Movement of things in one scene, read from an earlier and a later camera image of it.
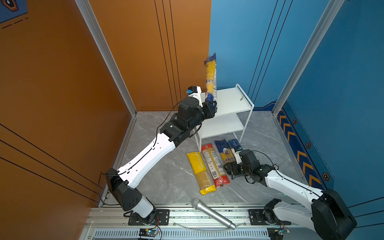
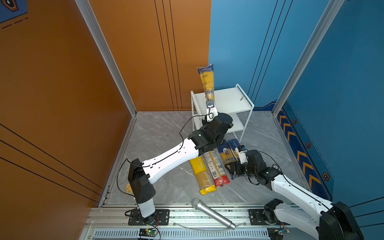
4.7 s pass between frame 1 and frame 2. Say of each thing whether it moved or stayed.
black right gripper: stayed
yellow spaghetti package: stayed
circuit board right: stayed
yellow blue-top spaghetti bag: moved
